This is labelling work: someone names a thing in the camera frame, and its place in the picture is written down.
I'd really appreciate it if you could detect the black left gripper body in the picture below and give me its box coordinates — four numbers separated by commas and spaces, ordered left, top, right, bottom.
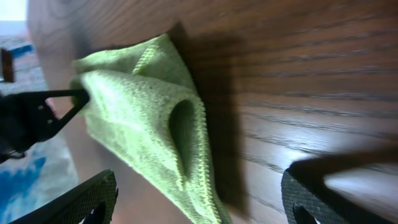
1, 93, 40, 163

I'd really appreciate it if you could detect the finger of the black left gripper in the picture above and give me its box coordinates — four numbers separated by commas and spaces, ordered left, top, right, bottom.
29, 89, 90, 142

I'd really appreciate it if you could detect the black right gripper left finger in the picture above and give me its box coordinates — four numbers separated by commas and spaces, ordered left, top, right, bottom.
11, 169, 118, 224

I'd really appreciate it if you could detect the light green microfiber cloth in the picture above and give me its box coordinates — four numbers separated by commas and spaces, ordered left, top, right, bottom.
70, 34, 231, 223

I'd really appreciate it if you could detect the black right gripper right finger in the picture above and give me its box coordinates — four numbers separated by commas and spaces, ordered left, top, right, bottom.
281, 161, 392, 224

